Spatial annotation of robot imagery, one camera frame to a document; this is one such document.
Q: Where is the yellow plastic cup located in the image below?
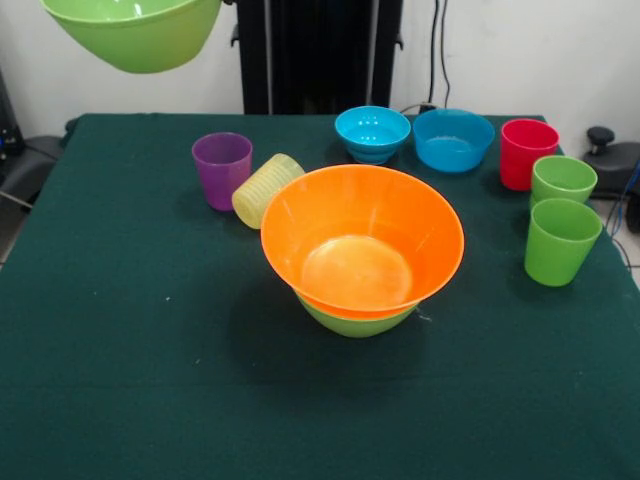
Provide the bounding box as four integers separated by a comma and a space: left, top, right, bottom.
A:
231, 152, 307, 231

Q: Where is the purple plastic cup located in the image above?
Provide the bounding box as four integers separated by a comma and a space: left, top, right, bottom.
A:
191, 131, 254, 212

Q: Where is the black wall cable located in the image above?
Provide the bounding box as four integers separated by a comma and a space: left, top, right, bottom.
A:
427, 0, 454, 110

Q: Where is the black stand base with knob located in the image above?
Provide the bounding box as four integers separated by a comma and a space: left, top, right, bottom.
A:
585, 125, 640, 201

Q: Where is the green plastic bowl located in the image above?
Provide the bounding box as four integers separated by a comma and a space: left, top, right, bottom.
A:
294, 293, 419, 340
38, 0, 223, 75

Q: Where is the green plastic cup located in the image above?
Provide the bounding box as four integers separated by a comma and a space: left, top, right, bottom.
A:
529, 155, 599, 211
524, 197, 604, 288

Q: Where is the large orange plastic bowl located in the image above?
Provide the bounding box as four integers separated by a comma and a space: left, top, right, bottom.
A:
260, 163, 466, 322

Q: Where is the translucent blue plastic bowl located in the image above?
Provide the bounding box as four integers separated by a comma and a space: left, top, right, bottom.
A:
412, 108, 497, 174

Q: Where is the red plastic cup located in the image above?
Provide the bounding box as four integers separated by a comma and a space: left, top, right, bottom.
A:
500, 118, 560, 193

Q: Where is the dark green table cloth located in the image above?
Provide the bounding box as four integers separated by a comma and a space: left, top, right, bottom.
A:
0, 113, 640, 480

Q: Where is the ribbed cyan plastic bowl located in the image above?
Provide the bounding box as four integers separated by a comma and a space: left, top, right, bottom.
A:
334, 105, 412, 166

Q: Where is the blue cable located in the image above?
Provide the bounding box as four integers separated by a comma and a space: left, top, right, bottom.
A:
607, 164, 640, 236

